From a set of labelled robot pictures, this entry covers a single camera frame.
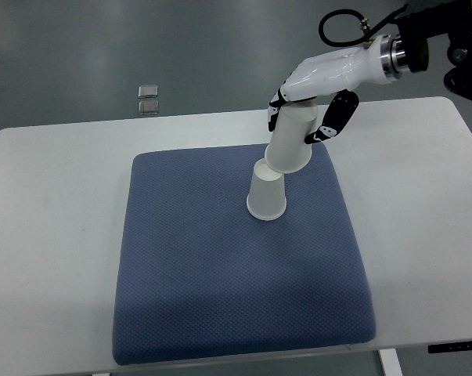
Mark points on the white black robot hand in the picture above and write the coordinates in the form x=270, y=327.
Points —
x=339, y=73

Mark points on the white paper cup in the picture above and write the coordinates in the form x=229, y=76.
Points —
x=267, y=198
x=287, y=151

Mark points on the upper metal floor plate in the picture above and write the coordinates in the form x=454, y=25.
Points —
x=148, y=91

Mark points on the metal floor plate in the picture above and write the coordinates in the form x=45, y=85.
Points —
x=148, y=91
x=148, y=107

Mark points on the lower metal floor plate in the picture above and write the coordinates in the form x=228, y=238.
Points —
x=148, y=107

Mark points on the blue fabric cushion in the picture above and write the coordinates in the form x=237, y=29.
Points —
x=199, y=276

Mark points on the white table leg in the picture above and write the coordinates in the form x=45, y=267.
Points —
x=390, y=362

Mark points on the black table control panel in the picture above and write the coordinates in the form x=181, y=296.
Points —
x=452, y=347

